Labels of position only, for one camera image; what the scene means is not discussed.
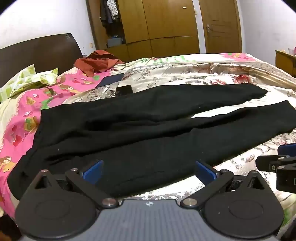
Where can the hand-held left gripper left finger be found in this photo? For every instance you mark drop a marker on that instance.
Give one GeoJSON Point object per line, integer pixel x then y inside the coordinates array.
{"type": "Point", "coordinates": [93, 172]}

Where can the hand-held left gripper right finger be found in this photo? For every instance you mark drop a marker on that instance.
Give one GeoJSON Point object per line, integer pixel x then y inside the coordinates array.
{"type": "Point", "coordinates": [204, 173]}

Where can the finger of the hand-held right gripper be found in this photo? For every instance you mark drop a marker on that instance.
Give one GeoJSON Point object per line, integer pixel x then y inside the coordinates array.
{"type": "Point", "coordinates": [266, 162]}
{"type": "Point", "coordinates": [286, 149]}

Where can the black pants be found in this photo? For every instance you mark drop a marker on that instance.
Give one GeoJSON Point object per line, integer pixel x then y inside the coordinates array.
{"type": "Point", "coordinates": [138, 129]}

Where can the black phone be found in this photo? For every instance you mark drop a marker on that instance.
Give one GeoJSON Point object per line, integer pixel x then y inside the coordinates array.
{"type": "Point", "coordinates": [124, 90]}

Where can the wooden side cabinet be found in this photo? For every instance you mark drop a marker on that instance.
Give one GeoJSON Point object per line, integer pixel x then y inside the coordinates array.
{"type": "Point", "coordinates": [285, 61]}

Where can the dark blue notebook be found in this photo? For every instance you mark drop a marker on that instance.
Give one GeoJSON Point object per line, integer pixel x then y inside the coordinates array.
{"type": "Point", "coordinates": [109, 80]}

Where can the pink cartoon blanket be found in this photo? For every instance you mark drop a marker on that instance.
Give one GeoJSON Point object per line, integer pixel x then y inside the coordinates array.
{"type": "Point", "coordinates": [23, 111]}

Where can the silver floral bedspread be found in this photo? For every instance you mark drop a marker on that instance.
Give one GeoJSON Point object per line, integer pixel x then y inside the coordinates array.
{"type": "Point", "coordinates": [208, 71]}

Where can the red-brown garment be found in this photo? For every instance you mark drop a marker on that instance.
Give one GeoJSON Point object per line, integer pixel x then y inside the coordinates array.
{"type": "Point", "coordinates": [97, 61]}

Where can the green patterned pillow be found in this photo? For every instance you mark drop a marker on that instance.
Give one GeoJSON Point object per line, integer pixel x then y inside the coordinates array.
{"type": "Point", "coordinates": [20, 81]}

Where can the blue storage box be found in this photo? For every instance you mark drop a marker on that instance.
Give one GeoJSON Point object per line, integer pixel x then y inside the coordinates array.
{"type": "Point", "coordinates": [114, 42]}

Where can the dark brown headboard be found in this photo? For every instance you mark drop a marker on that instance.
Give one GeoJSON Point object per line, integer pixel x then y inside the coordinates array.
{"type": "Point", "coordinates": [34, 53]}

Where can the wooden door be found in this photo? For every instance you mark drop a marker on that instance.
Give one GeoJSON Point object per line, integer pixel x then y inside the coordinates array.
{"type": "Point", "coordinates": [222, 23]}

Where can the hanging dark clothes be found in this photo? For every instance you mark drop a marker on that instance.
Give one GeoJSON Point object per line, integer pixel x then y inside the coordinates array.
{"type": "Point", "coordinates": [108, 18]}

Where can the wooden wardrobe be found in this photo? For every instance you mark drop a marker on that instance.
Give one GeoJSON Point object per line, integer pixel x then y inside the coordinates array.
{"type": "Point", "coordinates": [161, 20]}

